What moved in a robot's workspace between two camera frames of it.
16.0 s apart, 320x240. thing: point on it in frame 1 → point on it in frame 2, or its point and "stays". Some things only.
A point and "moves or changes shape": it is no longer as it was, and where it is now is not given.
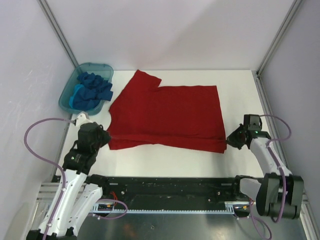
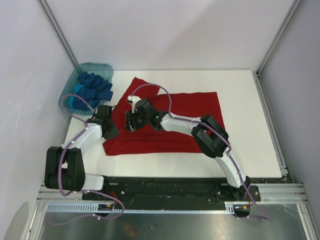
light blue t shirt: [76, 87] stays
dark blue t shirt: [94, 88] stays
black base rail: [168, 192] stays
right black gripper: [231, 138] → [130, 117]
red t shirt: [183, 118] moves or changes shape
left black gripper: [105, 136] → [114, 133]
